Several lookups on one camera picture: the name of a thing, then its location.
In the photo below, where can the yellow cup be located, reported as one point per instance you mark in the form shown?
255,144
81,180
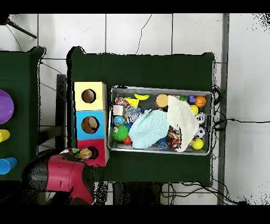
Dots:
4,135

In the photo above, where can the dark green side table cloth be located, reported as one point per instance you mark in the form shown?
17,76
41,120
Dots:
25,84

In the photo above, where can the plain wooden block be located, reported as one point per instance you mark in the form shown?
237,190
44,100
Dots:
118,110

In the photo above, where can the black tripod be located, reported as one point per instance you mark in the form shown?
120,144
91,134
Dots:
5,19

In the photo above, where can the blue cup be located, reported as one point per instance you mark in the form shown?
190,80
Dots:
7,165

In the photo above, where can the clear mesh bin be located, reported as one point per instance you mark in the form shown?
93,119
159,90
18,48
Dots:
160,89

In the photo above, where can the wooden box with three holes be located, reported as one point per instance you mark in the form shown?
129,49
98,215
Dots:
80,127

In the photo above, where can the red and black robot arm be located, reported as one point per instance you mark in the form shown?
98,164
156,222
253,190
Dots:
63,175

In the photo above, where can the red ball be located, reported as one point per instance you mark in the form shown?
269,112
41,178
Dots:
127,140

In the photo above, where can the cream muslin cloth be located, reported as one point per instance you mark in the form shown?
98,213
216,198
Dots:
183,122

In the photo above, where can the mint green muslin cloth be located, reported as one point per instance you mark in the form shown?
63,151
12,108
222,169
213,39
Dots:
148,129

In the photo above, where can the purple plate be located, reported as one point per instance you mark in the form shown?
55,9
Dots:
5,106

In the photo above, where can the dark green tablecloth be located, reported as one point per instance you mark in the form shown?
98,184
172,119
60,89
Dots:
147,67

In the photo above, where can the green spiky ball with eyes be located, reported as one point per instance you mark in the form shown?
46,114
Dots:
121,132

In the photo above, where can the blue globe ball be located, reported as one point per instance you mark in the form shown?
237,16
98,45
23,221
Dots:
119,120

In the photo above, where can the plain green spiky ball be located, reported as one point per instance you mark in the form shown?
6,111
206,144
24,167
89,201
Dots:
75,150

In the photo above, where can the brown plush monkey toy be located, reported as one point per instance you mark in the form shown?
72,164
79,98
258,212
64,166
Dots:
85,154

